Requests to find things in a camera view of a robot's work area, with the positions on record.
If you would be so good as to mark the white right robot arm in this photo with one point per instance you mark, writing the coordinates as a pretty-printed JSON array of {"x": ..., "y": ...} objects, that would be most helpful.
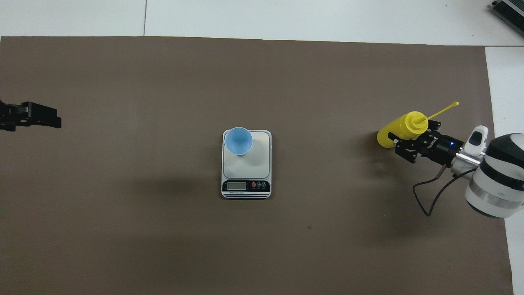
[{"x": 499, "y": 180}]

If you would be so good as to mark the brown table mat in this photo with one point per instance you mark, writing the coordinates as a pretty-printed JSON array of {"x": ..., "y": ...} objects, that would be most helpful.
[{"x": 245, "y": 246}]

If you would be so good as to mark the yellow squeeze bottle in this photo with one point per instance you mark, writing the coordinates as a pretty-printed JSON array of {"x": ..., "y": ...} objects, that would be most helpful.
[{"x": 403, "y": 125}]

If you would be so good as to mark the light blue plastic cup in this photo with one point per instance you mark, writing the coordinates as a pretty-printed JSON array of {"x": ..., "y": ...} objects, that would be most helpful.
[{"x": 238, "y": 141}]

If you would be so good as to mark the grey ribbed metal device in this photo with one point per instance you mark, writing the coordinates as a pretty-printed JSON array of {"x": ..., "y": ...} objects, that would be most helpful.
[{"x": 511, "y": 12}]

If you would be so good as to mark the silver digital kitchen scale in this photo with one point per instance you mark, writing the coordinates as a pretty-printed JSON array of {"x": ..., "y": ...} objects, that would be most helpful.
[{"x": 249, "y": 168}]

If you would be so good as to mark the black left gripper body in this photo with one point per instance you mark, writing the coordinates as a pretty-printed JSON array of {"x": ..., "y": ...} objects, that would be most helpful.
[{"x": 6, "y": 116}]

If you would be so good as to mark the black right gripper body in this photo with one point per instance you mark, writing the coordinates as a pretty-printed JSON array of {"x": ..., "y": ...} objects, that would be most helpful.
[{"x": 440, "y": 147}]

